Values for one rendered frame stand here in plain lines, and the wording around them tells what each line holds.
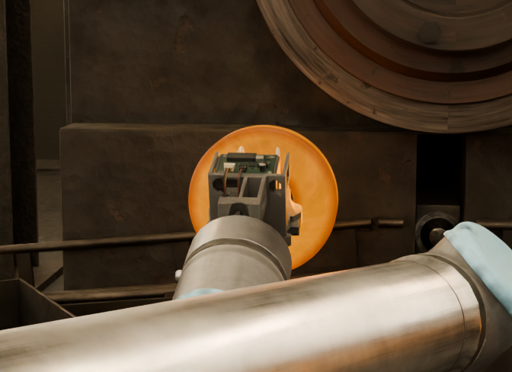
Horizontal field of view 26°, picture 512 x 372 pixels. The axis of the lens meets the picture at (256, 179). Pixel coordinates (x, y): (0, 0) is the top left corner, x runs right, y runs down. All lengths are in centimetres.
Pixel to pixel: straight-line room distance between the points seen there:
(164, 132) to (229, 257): 54
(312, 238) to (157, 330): 65
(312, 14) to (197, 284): 48
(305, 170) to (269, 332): 58
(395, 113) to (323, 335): 70
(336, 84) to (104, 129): 32
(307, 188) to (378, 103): 18
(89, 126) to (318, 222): 41
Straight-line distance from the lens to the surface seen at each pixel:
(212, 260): 87
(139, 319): 51
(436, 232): 140
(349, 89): 127
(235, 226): 92
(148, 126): 142
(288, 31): 127
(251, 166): 102
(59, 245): 144
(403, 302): 68
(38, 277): 424
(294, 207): 107
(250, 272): 86
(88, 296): 135
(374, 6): 118
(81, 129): 142
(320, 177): 113
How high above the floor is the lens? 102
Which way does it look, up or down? 9 degrees down
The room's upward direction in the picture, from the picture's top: straight up
